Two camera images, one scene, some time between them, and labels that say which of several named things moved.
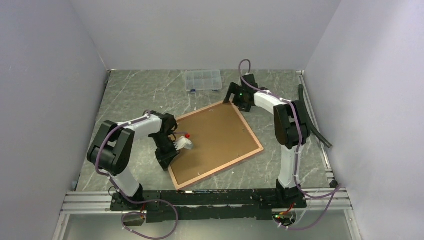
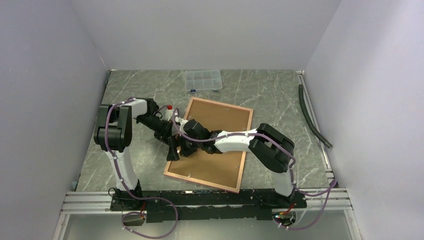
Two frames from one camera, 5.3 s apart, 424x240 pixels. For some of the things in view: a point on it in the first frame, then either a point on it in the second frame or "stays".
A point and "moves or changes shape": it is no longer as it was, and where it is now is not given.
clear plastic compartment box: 201,80 stays
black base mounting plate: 206,205 stays
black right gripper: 235,89 to 173,155
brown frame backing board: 218,136 moves or changes shape
